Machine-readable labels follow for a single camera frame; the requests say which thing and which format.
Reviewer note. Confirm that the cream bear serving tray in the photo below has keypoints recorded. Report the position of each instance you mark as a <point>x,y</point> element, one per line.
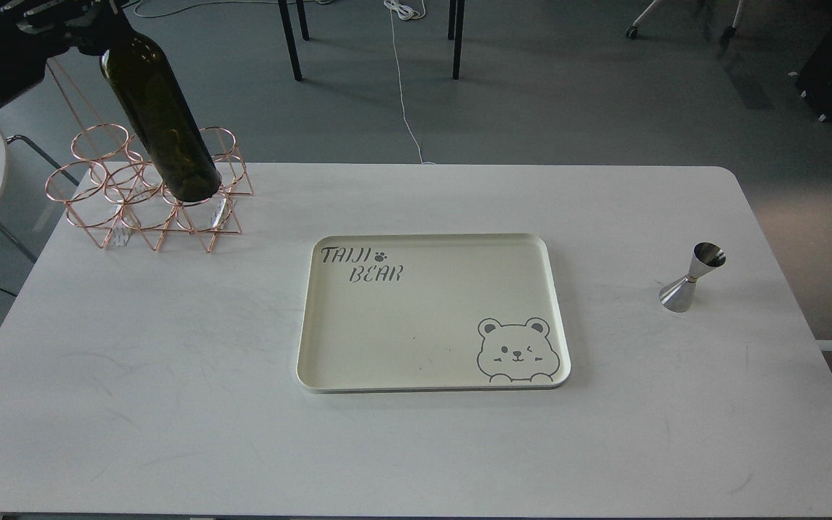
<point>431,313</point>

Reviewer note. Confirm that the silver steel jigger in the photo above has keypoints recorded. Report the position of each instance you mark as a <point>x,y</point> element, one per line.
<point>679,294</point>

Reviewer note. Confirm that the copper wire bottle rack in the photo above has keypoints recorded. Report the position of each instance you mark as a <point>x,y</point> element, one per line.
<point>112,191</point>

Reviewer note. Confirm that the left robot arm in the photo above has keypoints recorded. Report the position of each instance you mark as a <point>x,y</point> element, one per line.
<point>22,62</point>

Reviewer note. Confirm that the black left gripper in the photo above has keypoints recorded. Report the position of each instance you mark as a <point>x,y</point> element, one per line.
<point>92,27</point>

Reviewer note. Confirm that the dark green wine bottle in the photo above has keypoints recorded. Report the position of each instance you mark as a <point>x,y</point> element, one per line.
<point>141,77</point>

